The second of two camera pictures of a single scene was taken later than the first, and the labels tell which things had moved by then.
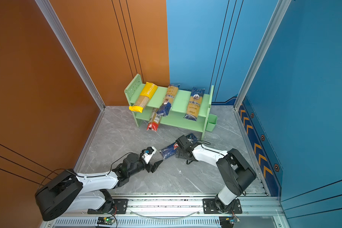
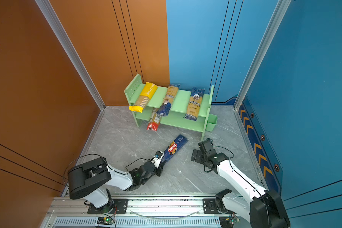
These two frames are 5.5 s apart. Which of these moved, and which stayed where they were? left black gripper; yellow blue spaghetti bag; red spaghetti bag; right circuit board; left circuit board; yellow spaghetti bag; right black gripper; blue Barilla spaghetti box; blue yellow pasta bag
Moved: left black gripper; blue Barilla spaghetti box; right black gripper
Stayed: red spaghetti bag; yellow blue spaghetti bag; yellow spaghetti bag; right circuit board; blue yellow pasta bag; left circuit board
